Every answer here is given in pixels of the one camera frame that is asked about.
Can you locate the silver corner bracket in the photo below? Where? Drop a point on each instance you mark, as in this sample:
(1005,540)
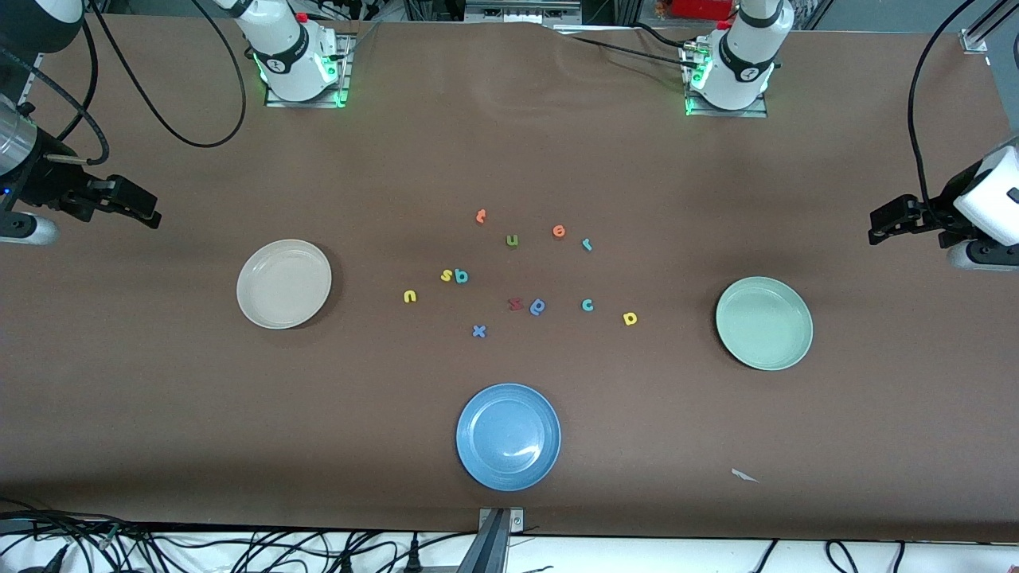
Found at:
(973,40)

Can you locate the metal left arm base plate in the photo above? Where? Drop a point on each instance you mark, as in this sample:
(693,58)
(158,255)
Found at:
(716,113)

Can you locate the red box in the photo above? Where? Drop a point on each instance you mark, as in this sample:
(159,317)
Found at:
(700,8)

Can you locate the beige brown plate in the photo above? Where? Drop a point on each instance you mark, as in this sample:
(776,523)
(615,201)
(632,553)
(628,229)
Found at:
(283,284)

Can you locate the aluminium extrusion bar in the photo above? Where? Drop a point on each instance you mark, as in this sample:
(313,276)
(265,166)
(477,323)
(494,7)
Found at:
(486,553)
(995,14)

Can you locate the brown table cover sheet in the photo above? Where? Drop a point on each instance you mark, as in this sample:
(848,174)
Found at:
(509,143)

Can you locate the blue plate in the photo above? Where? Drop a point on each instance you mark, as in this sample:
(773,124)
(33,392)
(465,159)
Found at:
(508,436)

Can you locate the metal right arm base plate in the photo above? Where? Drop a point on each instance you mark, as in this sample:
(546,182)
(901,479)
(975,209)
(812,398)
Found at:
(318,103)

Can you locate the silver edge bracket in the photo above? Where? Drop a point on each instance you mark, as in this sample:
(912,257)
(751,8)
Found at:
(516,521)

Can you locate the light green plate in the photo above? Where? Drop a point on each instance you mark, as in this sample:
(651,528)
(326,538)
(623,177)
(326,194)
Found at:
(764,323)

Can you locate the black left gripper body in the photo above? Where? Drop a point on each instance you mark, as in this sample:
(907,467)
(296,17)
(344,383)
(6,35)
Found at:
(942,208)

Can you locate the grey metal frame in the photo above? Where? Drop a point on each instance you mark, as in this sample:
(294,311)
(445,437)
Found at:
(567,11)

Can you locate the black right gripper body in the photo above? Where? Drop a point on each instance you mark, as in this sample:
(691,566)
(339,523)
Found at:
(46,183)

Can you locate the blue letter g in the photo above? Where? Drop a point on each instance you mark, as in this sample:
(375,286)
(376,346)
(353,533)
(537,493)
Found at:
(535,309)

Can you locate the white paper scrap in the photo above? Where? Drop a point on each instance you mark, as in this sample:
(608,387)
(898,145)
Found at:
(742,475)

